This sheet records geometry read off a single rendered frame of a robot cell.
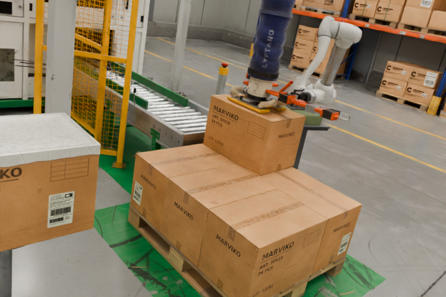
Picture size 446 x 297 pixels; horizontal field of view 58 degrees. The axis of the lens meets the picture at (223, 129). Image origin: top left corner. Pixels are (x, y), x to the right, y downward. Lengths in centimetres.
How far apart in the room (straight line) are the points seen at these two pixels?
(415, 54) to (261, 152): 893
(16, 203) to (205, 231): 107
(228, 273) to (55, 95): 188
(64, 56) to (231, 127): 135
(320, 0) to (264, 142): 868
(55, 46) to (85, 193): 165
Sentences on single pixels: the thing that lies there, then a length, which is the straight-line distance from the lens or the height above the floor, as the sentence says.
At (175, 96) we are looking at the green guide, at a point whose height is 61.
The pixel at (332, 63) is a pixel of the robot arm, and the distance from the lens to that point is 340.
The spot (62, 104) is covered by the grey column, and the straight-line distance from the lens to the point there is 335.
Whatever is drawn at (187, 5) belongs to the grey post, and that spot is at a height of 140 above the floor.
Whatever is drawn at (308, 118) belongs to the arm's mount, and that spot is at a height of 80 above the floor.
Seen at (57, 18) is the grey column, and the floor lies 130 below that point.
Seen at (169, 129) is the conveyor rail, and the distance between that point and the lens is 325.
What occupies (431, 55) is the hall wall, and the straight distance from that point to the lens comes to 1125.
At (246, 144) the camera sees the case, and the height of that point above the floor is 71.
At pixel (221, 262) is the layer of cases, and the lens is 231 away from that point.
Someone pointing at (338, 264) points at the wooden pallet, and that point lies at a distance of 298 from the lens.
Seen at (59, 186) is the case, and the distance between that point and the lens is 172.
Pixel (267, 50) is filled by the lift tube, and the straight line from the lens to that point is 280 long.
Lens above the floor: 168
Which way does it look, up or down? 19 degrees down
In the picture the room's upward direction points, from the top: 10 degrees clockwise
